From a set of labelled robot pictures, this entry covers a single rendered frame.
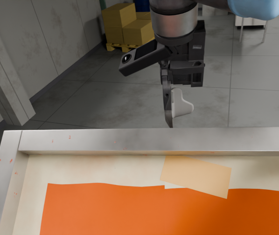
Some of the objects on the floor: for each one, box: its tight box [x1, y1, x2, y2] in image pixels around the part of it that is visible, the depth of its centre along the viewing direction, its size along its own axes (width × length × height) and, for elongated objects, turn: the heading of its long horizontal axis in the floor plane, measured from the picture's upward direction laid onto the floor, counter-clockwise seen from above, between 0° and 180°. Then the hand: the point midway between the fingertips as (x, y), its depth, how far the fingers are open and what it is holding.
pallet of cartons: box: [101, 3, 155, 52], centre depth 528 cm, size 151×119×85 cm
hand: (168, 102), depth 56 cm, fingers open, 14 cm apart
